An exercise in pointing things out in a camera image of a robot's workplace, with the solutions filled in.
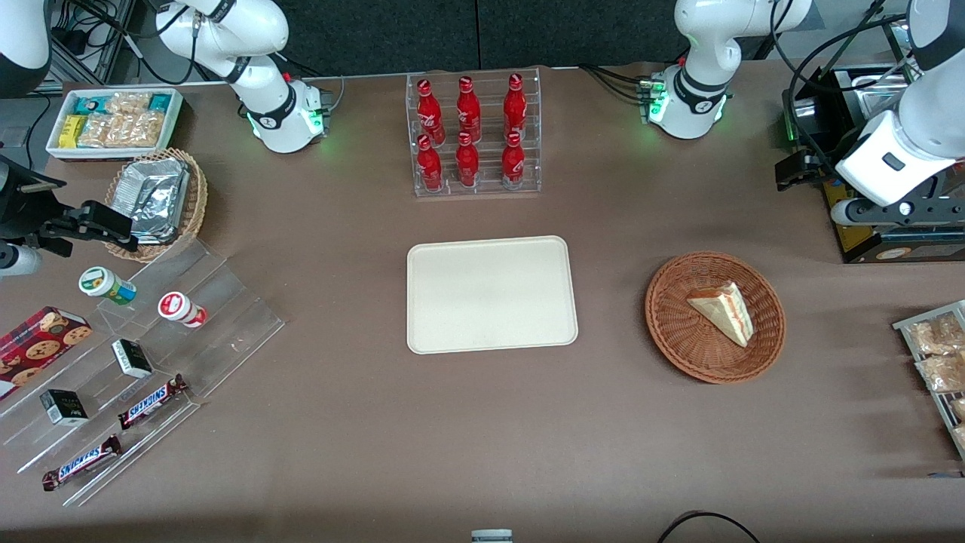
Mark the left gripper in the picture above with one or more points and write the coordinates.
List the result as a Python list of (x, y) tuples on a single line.
[(817, 163)]

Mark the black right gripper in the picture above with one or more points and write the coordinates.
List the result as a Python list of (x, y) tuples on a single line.
[(16, 205)]

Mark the triangular sandwich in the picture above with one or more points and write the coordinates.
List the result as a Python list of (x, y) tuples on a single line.
[(727, 313)]

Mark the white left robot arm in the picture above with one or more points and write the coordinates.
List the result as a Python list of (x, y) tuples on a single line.
[(697, 45)]

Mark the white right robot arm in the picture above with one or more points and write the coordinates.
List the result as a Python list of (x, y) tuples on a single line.
[(264, 90)]

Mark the light wicker basket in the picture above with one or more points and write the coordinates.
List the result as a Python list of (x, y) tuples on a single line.
[(197, 196)]

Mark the grey snack tray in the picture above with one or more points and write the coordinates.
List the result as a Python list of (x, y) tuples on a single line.
[(905, 326)]

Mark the round brown wicker basket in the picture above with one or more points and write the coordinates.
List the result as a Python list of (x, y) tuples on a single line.
[(678, 332)]

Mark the cream plastic tray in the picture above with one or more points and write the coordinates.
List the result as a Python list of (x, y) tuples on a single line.
[(490, 294)]

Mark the green lid yogurt cup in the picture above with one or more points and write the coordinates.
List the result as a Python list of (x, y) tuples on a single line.
[(104, 283)]

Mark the silver foil packet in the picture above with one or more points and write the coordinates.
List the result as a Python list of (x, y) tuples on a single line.
[(162, 234), (151, 192)]

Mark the white rectangular snack bin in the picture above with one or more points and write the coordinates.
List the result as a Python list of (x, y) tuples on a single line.
[(53, 143)]

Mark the clear cracker bag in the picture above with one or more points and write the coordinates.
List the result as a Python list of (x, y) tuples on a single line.
[(149, 128), (128, 102), (96, 130), (123, 130)]

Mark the yellow snack packet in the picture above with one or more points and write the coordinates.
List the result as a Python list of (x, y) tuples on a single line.
[(71, 130)]

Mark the red lid yogurt cup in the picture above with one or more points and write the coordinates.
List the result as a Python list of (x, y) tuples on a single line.
[(179, 308)]

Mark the teal snack packet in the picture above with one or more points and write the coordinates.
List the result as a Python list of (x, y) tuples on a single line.
[(160, 101), (90, 102)]

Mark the red cookie box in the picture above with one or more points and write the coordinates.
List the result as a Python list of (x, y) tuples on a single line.
[(38, 347)]

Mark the small black box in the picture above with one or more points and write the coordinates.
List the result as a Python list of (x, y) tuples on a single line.
[(64, 407), (132, 359)]

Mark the clear acrylic stepped display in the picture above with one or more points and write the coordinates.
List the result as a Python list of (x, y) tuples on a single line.
[(226, 317)]

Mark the Snickers chocolate bar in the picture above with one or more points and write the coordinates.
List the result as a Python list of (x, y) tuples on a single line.
[(153, 401), (81, 462)]

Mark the clear bag of snacks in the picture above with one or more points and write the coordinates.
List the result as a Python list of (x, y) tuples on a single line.
[(959, 409), (961, 436), (938, 335), (944, 373)]

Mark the red cola bottle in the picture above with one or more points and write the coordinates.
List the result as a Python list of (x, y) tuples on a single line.
[(429, 113), (467, 162), (513, 161), (429, 166), (515, 105), (468, 109)]

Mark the small grey object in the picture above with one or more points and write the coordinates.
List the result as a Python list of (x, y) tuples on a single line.
[(491, 537)]

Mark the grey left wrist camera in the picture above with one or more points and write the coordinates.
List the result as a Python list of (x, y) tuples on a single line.
[(848, 213)]

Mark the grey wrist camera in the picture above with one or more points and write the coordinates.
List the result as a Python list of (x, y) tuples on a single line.
[(19, 260), (848, 213)]

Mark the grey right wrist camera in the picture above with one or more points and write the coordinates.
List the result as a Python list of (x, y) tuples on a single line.
[(19, 260)]

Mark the aluminium frame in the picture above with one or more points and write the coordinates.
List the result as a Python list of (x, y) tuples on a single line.
[(98, 45)]

